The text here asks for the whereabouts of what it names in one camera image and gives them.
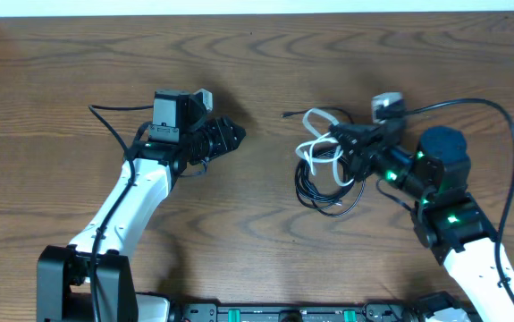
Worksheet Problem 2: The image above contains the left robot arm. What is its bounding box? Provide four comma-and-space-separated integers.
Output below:
36, 89, 246, 321

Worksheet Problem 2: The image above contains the white USB cable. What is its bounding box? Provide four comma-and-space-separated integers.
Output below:
294, 107, 355, 188

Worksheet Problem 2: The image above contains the right camera black cable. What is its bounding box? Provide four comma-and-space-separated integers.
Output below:
401, 97, 514, 322

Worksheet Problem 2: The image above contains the camera black cable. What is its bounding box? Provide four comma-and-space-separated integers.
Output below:
401, 97, 514, 322
87, 104, 155, 322

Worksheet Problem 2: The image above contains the left camera black cable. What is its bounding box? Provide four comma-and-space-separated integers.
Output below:
87, 104, 155, 322

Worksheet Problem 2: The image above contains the black USB cable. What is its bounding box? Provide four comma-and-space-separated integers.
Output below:
281, 106, 367, 218

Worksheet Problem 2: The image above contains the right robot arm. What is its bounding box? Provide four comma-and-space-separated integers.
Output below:
329, 121, 514, 321

